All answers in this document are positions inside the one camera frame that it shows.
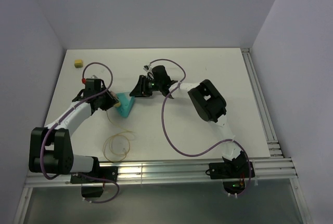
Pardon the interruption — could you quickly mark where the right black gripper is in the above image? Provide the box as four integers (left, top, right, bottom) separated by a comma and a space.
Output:
130, 75, 162, 98

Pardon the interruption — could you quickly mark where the teal triangular power strip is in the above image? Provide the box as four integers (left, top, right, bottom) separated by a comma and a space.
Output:
114, 92, 135, 118

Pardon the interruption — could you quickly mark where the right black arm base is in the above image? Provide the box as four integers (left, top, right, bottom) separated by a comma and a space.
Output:
205, 160, 255, 197

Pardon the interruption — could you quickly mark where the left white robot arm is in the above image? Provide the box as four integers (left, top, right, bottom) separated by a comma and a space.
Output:
28, 78, 119, 182

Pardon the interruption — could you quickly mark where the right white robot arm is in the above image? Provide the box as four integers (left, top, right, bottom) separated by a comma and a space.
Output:
130, 65, 253, 179

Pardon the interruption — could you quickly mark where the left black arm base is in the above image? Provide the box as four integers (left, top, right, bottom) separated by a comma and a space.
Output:
70, 166, 120, 204

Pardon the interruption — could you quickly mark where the yellow cube block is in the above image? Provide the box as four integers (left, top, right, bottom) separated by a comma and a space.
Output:
74, 59, 83, 69

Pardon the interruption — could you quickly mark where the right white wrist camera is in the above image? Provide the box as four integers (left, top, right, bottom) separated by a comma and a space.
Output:
144, 64, 153, 80

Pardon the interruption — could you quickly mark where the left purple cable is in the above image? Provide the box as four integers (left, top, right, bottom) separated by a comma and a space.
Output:
41, 62, 120, 204

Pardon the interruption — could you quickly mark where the purple cable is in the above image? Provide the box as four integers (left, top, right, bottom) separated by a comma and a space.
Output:
41, 62, 120, 204
149, 58, 252, 196

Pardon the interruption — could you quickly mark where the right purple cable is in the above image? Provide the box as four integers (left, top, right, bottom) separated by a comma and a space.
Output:
149, 58, 252, 196

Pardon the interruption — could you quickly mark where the aluminium rail frame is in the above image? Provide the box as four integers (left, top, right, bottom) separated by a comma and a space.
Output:
14, 48, 313, 223

